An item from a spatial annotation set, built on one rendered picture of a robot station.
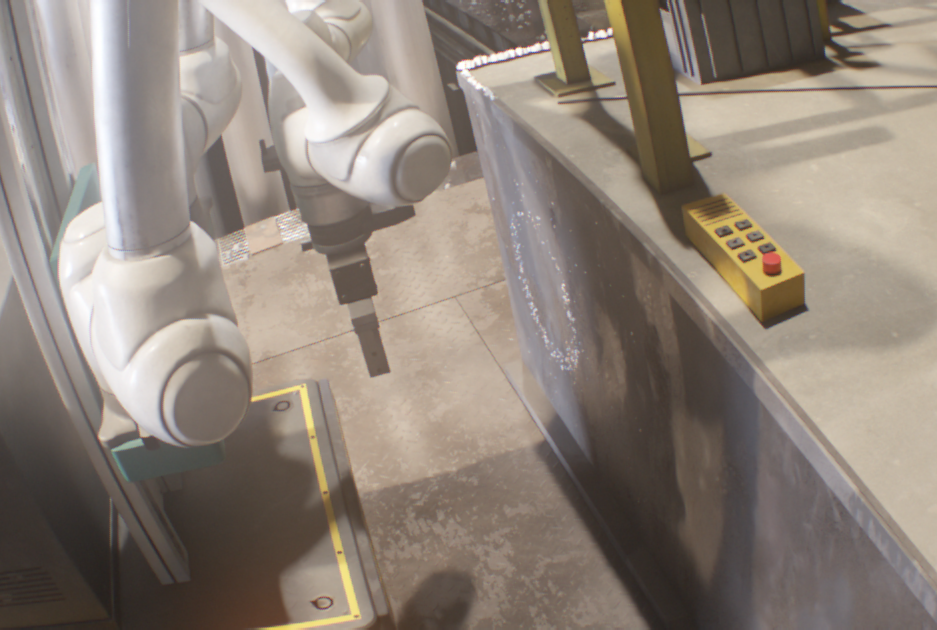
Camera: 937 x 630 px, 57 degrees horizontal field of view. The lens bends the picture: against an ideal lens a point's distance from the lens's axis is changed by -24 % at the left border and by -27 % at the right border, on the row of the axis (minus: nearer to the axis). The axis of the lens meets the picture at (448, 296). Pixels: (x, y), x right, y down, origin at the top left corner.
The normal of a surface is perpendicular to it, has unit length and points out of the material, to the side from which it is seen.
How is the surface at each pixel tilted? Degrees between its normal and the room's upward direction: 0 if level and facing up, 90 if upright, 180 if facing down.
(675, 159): 90
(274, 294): 0
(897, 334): 0
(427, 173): 98
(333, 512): 0
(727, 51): 90
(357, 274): 90
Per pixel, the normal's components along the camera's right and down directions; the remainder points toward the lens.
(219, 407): 0.57, 0.41
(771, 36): 0.32, 0.44
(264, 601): -0.20, -0.84
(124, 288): -0.18, -0.14
